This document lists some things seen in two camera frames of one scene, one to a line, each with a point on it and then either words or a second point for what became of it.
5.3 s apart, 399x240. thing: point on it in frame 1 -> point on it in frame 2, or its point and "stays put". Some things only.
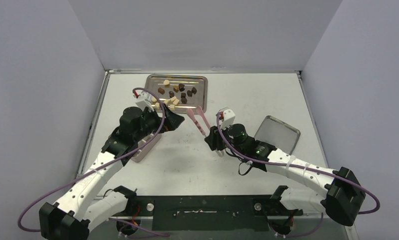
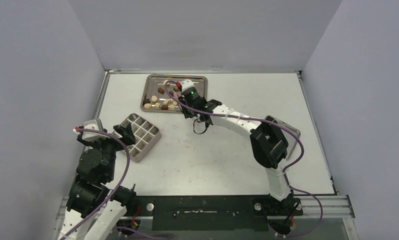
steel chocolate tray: (179, 92) stays put
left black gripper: (172, 121) -> (126, 133)
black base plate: (214, 213) stays put
